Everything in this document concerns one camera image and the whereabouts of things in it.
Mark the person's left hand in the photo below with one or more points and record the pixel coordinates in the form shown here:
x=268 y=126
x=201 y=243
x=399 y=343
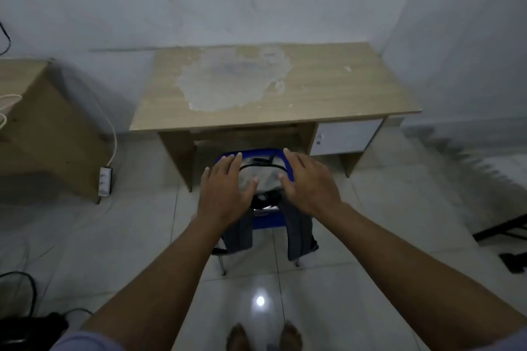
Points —
x=220 y=198

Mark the person's right hand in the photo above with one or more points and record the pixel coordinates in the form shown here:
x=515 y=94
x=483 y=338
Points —
x=311 y=192

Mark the person's left thumb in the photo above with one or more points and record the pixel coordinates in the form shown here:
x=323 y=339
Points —
x=251 y=190

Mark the person's left little finger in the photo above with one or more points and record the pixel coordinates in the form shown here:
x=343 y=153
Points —
x=205 y=177

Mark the person's right thumb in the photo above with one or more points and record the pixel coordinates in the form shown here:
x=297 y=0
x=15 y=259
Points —
x=285 y=182

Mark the person's left middle finger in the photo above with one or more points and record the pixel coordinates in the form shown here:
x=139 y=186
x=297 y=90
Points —
x=225 y=164

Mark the person's right forearm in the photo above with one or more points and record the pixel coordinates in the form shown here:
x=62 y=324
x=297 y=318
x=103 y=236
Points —
x=411 y=280

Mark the person's left forearm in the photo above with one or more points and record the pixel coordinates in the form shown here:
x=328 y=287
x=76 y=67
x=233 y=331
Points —
x=164 y=280

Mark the grey backpack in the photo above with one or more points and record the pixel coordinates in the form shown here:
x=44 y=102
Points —
x=263 y=178

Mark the blue plastic chair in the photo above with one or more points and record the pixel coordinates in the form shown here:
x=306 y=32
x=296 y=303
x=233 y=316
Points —
x=267 y=221

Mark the white desk drawer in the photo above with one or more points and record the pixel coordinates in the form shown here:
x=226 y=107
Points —
x=346 y=137

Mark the light wooden desk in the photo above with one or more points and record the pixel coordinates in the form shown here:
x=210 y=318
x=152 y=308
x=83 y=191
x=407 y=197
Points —
x=288 y=87

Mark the white power strip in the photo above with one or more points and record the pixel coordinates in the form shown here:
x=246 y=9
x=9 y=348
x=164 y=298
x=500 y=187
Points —
x=105 y=182

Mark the person's left foot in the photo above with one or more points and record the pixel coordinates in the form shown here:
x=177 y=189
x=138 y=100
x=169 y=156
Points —
x=237 y=338

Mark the person's foot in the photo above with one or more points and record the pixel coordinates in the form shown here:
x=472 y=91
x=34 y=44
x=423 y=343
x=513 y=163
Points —
x=291 y=337
x=237 y=338

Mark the person's right foot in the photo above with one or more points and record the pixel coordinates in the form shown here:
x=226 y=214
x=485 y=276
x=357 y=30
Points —
x=291 y=337

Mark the wooden side desk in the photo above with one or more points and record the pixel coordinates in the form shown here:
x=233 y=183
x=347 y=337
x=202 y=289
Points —
x=45 y=132

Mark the person's left sleeve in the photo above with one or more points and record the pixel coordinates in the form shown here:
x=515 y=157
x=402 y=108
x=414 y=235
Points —
x=82 y=342

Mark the black floor stand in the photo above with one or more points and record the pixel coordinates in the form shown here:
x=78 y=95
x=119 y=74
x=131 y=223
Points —
x=504 y=235

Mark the black bag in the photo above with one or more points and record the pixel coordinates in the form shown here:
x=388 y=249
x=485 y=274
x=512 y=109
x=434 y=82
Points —
x=31 y=332

